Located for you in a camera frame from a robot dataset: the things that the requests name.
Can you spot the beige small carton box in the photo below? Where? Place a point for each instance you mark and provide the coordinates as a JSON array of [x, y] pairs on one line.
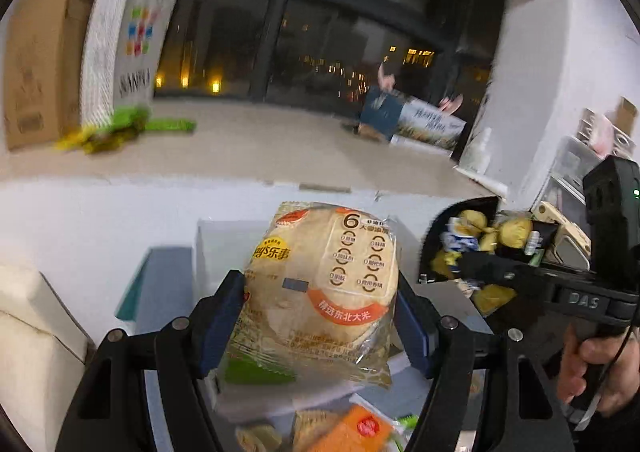
[[571, 246]]

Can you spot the green sachets on sill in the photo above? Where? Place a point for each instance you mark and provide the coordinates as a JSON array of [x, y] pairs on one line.
[[126, 125]]

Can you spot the cream leather sofa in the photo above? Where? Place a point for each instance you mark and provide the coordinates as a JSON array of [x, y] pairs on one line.
[[43, 355]]

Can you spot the white Sanfu shopping bag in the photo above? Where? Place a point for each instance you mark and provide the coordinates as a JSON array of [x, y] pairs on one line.
[[123, 44]]

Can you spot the round rice cracker pack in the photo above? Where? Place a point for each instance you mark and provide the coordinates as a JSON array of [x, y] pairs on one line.
[[319, 299]]

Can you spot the black green snack bag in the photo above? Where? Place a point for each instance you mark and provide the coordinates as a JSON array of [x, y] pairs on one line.
[[479, 226]]

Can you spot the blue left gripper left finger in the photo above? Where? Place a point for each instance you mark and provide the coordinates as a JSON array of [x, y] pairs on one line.
[[193, 345]]

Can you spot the white lotion bottle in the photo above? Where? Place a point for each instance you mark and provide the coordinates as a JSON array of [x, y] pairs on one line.
[[476, 156]]

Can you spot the clear plastic drawer unit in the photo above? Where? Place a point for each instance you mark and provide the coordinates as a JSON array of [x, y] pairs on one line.
[[563, 185]]

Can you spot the brown cardboard box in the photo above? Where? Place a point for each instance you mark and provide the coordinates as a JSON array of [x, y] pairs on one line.
[[42, 65]]

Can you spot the printed tissue box on sill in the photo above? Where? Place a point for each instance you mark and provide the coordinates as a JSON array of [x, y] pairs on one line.
[[394, 118]]

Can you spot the white open storage box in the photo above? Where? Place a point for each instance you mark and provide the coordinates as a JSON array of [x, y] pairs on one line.
[[222, 246]]

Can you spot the orange snack packet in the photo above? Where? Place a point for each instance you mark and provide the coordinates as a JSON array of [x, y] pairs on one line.
[[359, 430]]

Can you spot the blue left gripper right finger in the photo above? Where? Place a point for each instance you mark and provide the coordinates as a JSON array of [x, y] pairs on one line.
[[428, 338]]

